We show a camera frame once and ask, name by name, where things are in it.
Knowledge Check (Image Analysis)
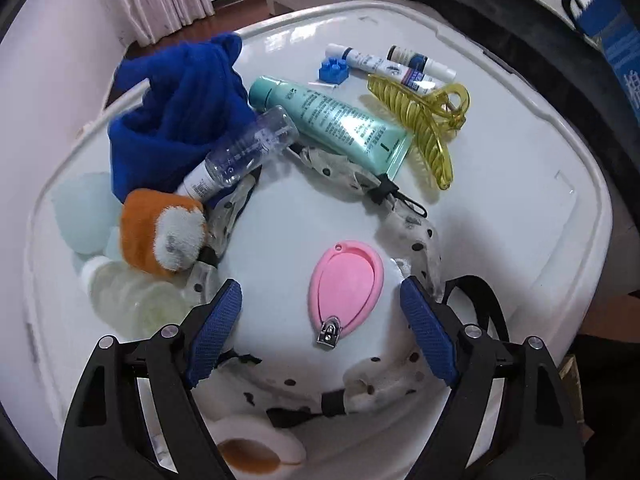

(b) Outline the pale liquid bottle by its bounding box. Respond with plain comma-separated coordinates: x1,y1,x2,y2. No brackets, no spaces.
80,256,192,340

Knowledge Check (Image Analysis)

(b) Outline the blue knit cloth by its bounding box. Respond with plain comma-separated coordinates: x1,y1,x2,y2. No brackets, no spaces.
108,32,256,202

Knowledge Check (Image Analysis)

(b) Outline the orange plush toy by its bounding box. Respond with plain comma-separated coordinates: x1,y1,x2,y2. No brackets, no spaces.
119,188,207,278

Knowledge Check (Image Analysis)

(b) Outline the clear plastic bottle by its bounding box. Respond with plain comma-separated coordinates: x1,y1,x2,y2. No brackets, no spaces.
176,105,299,203

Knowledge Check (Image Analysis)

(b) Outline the blue toy brick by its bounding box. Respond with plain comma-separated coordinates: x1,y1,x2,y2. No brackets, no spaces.
318,58,349,84

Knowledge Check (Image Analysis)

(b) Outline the green cosmetic tube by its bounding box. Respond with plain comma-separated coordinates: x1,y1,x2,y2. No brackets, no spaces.
248,76,411,179

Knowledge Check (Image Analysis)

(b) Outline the blue wipes packet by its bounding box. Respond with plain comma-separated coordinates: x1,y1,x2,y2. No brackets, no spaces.
577,0,639,119

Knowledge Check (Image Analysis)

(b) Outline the pink nail clipper case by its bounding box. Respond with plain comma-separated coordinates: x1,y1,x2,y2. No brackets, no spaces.
308,240,384,349

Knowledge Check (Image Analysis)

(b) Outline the white blue tube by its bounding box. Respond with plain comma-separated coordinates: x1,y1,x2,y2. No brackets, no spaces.
326,44,445,96

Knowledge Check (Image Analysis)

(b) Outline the yellow hair claw clip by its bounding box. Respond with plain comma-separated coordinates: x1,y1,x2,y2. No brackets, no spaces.
367,74,470,191

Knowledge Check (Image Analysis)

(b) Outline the small white dropper bottle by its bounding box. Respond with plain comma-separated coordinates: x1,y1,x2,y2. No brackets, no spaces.
386,46,457,82

